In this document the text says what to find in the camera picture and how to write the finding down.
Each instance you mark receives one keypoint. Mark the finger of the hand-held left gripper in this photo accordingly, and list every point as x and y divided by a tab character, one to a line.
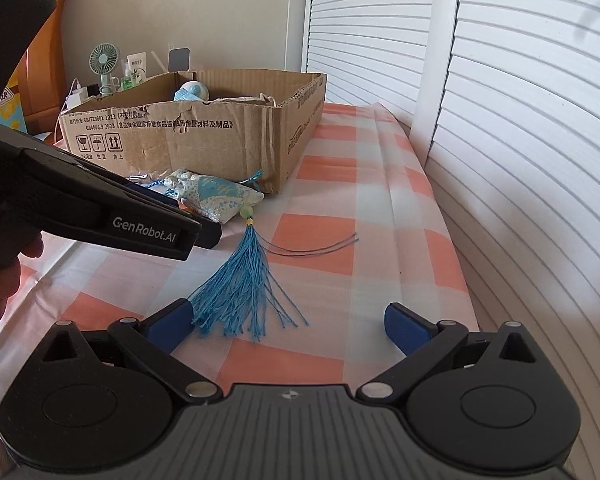
207	235

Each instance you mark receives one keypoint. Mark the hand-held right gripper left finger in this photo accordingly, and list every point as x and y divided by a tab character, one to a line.
172	321

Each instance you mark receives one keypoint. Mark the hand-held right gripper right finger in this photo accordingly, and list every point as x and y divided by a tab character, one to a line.
404	326

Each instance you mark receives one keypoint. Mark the patterned sachet with blue tassel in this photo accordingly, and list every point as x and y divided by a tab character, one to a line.
215	195

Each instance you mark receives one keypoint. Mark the brown cardboard box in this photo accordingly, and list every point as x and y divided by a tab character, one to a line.
205	145

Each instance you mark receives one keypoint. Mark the white and blue plush toy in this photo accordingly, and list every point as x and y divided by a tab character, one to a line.
195	91

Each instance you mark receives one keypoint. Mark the person's left hand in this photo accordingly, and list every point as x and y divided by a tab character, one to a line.
0	290

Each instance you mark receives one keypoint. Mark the white charger block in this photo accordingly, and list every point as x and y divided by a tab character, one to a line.
77	96

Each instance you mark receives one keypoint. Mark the black adapter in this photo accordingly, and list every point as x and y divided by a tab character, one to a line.
93	90

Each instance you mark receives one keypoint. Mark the pink white checkered tablecloth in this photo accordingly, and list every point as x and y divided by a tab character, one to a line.
330	210

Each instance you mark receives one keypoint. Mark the green bottle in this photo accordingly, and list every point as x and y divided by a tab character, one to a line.
128	82

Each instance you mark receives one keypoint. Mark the wooden bed headboard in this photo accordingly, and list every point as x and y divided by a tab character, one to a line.
45	60

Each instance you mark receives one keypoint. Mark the green desk fan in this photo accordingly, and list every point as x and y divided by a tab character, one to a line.
102	57

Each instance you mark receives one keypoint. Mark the white louvered door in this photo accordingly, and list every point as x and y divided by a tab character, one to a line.
370	35
530	160

